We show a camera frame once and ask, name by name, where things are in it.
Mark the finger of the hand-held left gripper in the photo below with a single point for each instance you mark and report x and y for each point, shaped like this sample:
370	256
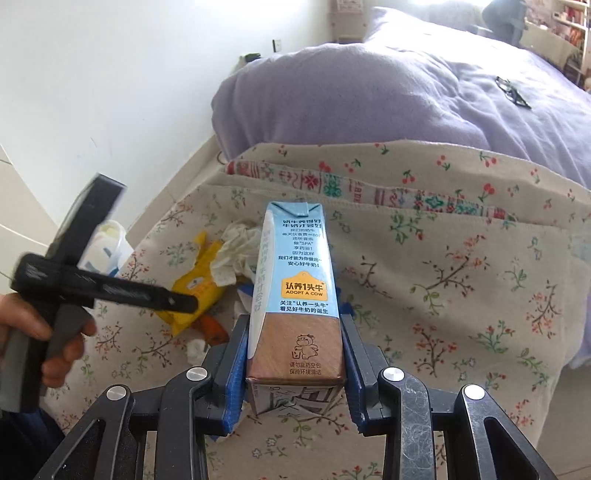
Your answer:
129	293

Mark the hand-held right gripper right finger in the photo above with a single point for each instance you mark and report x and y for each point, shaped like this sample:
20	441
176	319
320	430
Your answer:
353	374

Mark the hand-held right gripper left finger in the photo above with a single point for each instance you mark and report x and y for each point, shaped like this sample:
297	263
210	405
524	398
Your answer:
234	369

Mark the blue and brown milk carton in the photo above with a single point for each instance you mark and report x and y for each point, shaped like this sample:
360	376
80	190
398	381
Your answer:
295	286

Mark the person's left hand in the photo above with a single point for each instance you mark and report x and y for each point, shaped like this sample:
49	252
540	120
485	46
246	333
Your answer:
69	344

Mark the white plastic bottle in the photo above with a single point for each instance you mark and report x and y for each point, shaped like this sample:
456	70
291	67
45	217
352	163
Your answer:
108	251

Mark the small white paper scrap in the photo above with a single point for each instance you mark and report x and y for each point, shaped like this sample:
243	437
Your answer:
196	351

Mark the orange wrapper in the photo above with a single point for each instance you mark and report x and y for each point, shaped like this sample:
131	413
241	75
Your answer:
213	328

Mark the yellow snack packet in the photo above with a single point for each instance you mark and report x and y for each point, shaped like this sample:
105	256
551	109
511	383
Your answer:
198	284

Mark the blue and white wrapper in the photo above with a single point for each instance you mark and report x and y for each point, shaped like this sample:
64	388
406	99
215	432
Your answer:
244	300

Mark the crumpled white tissue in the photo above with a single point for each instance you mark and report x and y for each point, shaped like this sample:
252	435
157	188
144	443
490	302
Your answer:
235	251

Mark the floral bed sheet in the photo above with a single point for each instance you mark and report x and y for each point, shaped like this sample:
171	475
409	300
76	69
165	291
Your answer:
438	295

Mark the dark blue clothing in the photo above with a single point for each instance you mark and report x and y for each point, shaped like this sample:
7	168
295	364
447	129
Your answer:
23	443

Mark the purple blanket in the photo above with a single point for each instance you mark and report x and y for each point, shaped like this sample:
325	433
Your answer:
369	92

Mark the black eyeglasses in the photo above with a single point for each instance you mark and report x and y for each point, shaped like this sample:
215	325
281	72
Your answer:
512	92

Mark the grey office chair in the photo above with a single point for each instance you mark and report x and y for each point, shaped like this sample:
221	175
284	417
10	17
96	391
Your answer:
505	18

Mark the bookshelf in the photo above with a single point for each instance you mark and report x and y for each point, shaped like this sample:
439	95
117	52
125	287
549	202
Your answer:
577	27

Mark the white wall socket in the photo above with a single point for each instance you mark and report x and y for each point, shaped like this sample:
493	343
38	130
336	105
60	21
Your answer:
277	45

